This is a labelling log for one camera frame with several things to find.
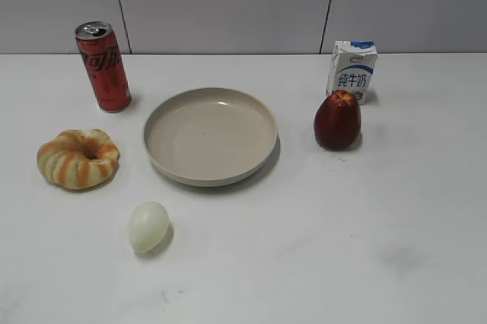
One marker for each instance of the ring-shaped striped croissant bread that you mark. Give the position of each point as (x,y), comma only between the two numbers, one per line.
(78,159)

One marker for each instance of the beige round plate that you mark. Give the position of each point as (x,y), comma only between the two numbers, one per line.
(210,137)

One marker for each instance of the dark red apple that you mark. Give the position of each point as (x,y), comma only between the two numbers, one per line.
(337,122)

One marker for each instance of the pale white egg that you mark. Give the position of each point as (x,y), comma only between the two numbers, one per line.
(148,226)

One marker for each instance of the white blue milk carton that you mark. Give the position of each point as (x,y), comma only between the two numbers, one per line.
(351,68)

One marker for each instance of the red cola can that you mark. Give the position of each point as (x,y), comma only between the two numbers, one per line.
(100,54)

